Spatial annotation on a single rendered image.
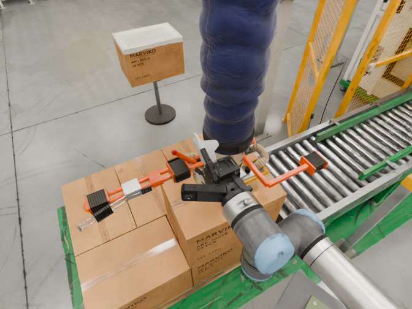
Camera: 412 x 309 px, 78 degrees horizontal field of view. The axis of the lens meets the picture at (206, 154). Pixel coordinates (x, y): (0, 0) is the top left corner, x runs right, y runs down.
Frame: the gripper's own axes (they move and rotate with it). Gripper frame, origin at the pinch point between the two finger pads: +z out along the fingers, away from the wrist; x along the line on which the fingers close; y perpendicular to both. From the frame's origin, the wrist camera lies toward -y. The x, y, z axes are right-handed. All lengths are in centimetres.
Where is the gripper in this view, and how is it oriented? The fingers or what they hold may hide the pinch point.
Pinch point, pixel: (192, 152)
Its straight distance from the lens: 74.5
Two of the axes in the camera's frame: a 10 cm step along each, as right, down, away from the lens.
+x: 0.0, -6.7, -7.5
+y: 8.8, -3.6, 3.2
